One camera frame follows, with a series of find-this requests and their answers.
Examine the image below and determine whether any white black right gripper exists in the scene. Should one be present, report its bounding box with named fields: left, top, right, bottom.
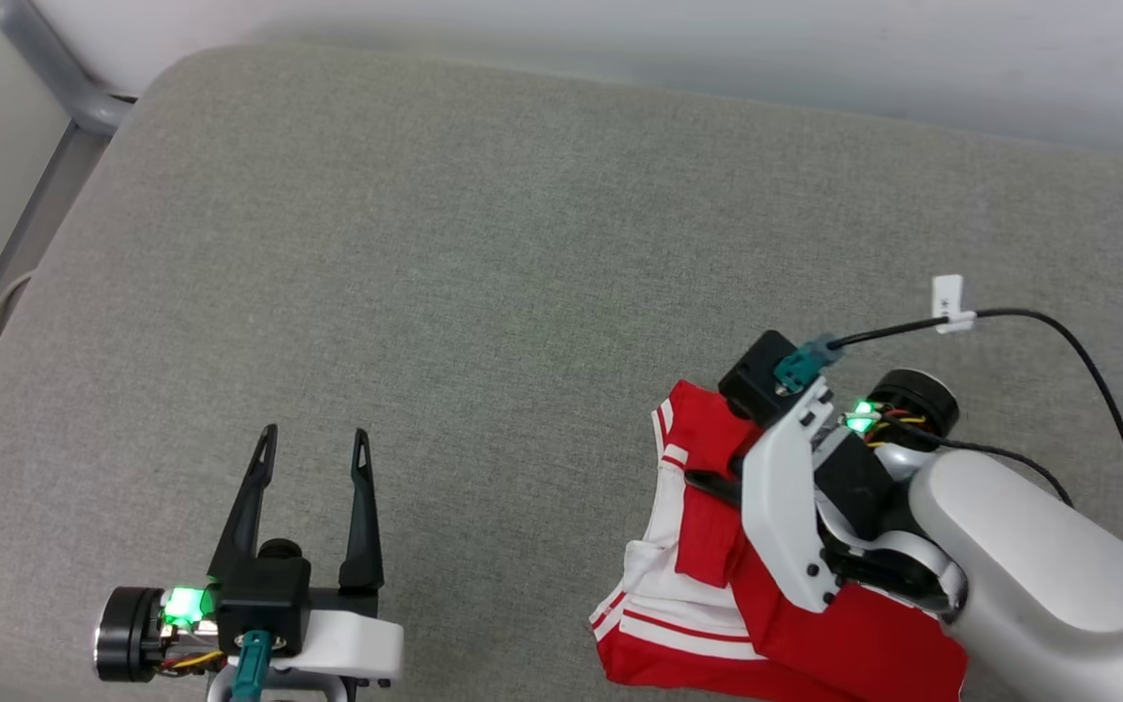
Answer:
left=683, top=369, right=960, bottom=613

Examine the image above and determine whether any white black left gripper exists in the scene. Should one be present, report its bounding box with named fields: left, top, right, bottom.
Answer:
left=94, top=424, right=405, bottom=702

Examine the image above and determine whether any red and white jersey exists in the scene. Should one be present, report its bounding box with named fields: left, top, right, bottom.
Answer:
left=589, top=380, right=970, bottom=702

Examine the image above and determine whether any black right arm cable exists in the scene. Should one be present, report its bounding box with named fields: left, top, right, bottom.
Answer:
left=898, top=427, right=1076, bottom=508
left=773, top=307, right=1123, bottom=598

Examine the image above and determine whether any white cable tag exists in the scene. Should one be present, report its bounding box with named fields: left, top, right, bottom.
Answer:
left=931, top=274, right=976, bottom=336

